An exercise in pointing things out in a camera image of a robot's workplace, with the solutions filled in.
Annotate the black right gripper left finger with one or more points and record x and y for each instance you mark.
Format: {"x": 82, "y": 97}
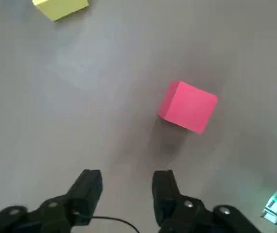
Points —
{"x": 80, "y": 194}

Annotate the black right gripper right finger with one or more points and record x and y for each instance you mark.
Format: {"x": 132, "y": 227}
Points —
{"x": 170, "y": 199}

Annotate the red cube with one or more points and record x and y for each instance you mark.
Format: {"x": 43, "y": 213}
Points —
{"x": 189, "y": 109}

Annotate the yellow cube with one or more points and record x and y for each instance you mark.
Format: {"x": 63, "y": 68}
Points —
{"x": 60, "y": 8}

